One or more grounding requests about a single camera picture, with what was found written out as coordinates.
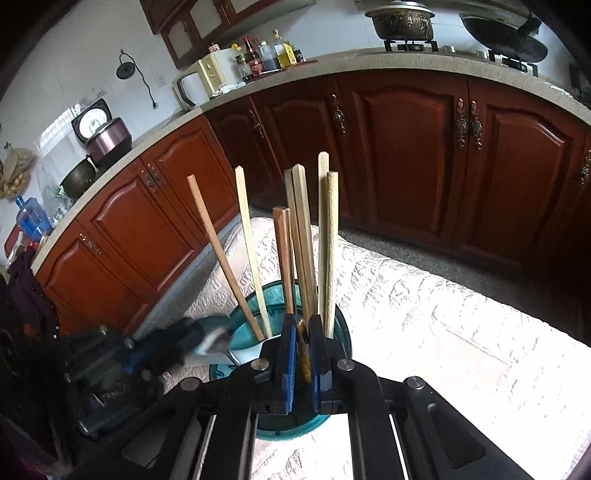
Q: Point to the purple rice cooker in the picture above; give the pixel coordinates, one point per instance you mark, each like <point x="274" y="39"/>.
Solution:
<point x="108" y="136"/>

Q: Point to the blue water jug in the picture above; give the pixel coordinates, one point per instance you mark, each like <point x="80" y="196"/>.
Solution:
<point x="34" y="219"/>

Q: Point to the dark purple jacket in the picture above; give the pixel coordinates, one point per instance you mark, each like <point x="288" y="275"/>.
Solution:
<point x="32" y="295"/>

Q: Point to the cream countertop appliance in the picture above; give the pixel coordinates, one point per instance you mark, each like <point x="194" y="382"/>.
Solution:
<point x="217" y="71"/>

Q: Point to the grey stone kitchen countertop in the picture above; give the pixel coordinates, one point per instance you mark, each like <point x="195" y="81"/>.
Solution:
<point x="351" y="62"/>

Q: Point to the dark cooking pot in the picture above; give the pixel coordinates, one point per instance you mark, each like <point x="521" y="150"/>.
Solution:
<point x="404" y="21"/>

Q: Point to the dark soy sauce bottle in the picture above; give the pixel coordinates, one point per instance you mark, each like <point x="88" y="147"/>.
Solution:
<point x="253" y="57"/>

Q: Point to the wooden kitchen base cabinet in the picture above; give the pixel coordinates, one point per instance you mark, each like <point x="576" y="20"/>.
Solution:
<point x="406" y="152"/>

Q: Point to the black wok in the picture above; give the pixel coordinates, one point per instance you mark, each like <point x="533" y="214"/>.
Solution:
<point x="505" y="37"/>

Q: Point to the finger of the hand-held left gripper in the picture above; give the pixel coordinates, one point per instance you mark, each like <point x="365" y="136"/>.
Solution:
<point x="171" y="350"/>

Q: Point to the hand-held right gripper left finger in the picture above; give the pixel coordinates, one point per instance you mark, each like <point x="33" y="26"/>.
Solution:
<point x="290" y="360"/>

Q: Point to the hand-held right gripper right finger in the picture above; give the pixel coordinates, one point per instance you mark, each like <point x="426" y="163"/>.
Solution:
<point x="316" y="360"/>

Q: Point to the gas stove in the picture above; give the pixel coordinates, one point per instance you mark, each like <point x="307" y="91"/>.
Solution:
<point x="461" y="48"/>

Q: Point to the green label bottle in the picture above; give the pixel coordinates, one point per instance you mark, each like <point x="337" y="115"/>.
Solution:
<point x="242" y="67"/>

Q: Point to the white plastic rice spoon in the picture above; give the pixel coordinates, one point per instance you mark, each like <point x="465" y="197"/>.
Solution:
<point x="244" y="341"/>

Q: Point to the dark metal bowl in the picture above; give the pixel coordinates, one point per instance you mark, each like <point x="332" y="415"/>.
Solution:
<point x="79" y="177"/>

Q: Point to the quilted pink tablecloth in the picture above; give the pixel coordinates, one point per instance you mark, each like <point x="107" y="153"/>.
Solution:
<point x="415" y="332"/>

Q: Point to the white electric kettle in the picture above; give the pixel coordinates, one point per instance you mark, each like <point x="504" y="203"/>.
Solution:
<point x="194" y="90"/>

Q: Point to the clear seasoning bottle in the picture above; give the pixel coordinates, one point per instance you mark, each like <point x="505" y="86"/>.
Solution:
<point x="269" y="57"/>

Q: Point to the bag of potatoes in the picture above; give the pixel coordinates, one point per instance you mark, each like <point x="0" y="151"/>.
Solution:
<point x="14" y="173"/>

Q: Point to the floral utensil holder teal rim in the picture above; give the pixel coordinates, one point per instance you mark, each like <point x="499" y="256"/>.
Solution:
<point x="339" y="332"/>

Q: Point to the black round wall fixture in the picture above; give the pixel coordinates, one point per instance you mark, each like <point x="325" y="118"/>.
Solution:
<point x="124" y="67"/>

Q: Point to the yellow oil bottle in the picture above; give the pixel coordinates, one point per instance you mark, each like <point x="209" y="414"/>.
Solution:
<point x="284" y="50"/>

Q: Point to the wooden wall cabinet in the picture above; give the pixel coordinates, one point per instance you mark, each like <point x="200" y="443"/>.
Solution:
<point x="194" y="23"/>

